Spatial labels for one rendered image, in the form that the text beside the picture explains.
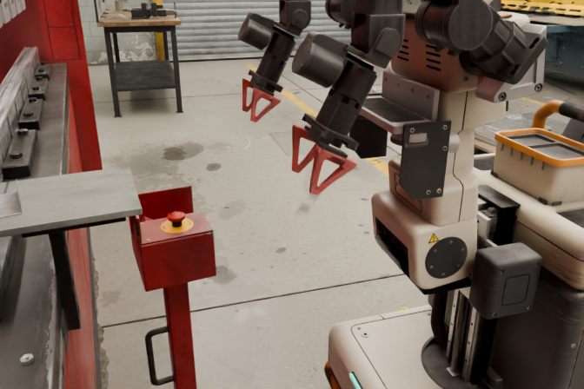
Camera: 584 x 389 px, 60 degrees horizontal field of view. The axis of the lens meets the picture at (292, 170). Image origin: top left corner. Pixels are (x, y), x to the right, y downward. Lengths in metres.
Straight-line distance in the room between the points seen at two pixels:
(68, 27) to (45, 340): 2.33
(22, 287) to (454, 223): 0.82
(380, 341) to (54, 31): 2.19
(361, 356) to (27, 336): 1.03
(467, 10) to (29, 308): 0.76
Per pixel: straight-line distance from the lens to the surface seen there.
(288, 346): 2.01
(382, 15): 0.77
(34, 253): 0.95
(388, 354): 1.58
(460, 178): 1.13
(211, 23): 8.41
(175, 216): 1.14
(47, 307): 0.80
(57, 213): 0.77
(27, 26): 2.93
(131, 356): 2.06
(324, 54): 0.75
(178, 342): 1.36
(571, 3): 7.16
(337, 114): 0.78
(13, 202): 0.82
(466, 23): 0.82
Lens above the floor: 1.31
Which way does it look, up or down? 21 degrees down
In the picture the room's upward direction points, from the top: straight up
